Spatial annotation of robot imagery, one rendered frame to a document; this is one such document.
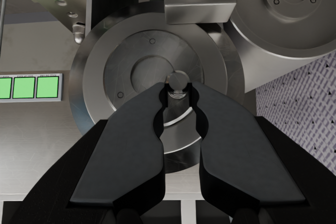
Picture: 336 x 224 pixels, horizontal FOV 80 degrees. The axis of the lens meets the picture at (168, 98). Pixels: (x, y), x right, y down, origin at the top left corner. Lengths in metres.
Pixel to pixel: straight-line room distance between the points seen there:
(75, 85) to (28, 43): 2.58
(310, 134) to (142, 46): 0.22
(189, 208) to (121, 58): 0.43
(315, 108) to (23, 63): 2.65
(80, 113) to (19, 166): 0.45
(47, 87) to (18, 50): 2.23
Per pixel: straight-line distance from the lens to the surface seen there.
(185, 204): 0.53
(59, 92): 0.57
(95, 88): 0.17
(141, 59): 0.16
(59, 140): 0.57
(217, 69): 0.16
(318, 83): 0.28
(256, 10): 0.21
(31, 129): 0.60
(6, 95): 0.64
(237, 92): 0.17
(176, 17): 0.16
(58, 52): 2.52
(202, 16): 0.17
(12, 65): 2.80
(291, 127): 0.33
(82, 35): 0.58
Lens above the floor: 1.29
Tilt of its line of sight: 8 degrees down
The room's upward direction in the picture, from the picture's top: 179 degrees clockwise
